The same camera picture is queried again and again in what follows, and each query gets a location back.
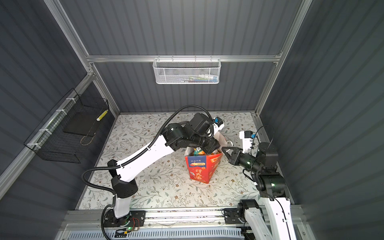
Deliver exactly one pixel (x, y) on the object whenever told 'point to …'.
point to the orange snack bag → (199, 151)
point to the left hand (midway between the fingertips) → (219, 146)
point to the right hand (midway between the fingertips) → (225, 149)
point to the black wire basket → (71, 124)
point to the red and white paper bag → (201, 168)
